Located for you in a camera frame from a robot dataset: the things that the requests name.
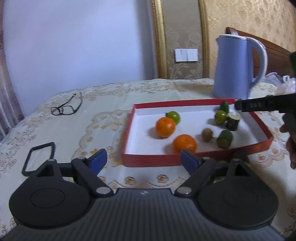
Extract large orange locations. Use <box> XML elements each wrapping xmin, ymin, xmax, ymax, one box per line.
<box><xmin>173</xmin><ymin>134</ymin><xmax>197</xmax><ymax>153</ymax></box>

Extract brown longan fruit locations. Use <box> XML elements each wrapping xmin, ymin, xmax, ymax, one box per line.
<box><xmin>202</xmin><ymin>128</ymin><xmax>213</xmax><ymax>142</ymax></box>

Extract green avocado-like fruit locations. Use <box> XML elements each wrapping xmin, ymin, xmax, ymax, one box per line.
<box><xmin>219</xmin><ymin>100</ymin><xmax>229</xmax><ymax>114</ymax></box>

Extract person's right hand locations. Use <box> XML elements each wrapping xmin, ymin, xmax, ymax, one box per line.
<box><xmin>286</xmin><ymin>133</ymin><xmax>296</xmax><ymax>169</ymax></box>

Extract plastic bag with nuts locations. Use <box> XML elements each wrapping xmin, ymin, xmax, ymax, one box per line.
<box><xmin>275</xmin><ymin>75</ymin><xmax>295</xmax><ymax>95</ymax></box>

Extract cut green fruit in tray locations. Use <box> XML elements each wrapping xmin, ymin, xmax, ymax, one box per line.
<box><xmin>216</xmin><ymin>130</ymin><xmax>233</xmax><ymax>149</ymax></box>

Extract wooden bed headboard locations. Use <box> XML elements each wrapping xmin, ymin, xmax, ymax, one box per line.
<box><xmin>225</xmin><ymin>27</ymin><xmax>295</xmax><ymax>77</ymax></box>

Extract small orange in tray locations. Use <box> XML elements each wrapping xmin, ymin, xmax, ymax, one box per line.
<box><xmin>155</xmin><ymin>117</ymin><xmax>176</xmax><ymax>138</ymax></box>

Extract red cardboard tray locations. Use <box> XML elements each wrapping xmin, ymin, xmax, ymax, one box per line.
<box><xmin>121</xmin><ymin>99</ymin><xmax>274</xmax><ymax>167</ymax></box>

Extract blue electric kettle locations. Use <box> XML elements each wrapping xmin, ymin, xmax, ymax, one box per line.
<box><xmin>213</xmin><ymin>34</ymin><xmax>268</xmax><ymax>99</ymax></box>

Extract black eyeglasses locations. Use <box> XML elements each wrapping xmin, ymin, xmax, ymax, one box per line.
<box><xmin>51</xmin><ymin>92</ymin><xmax>83</xmax><ymax>116</ymax></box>

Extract pink curtain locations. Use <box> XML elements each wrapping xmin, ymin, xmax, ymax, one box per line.
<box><xmin>0</xmin><ymin>29</ymin><xmax>25</xmax><ymax>140</ymax></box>

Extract black rectangular plastic frame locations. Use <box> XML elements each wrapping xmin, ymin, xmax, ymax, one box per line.
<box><xmin>21</xmin><ymin>142</ymin><xmax>56</xmax><ymax>177</ymax></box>

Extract white wall switch panel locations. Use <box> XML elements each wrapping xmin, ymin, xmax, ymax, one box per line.
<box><xmin>175</xmin><ymin>49</ymin><xmax>199</xmax><ymax>62</ymax></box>

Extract gold picture frame moulding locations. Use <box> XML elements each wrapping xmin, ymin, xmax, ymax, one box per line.
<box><xmin>148</xmin><ymin>1</ymin><xmax>210</xmax><ymax>79</ymax></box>

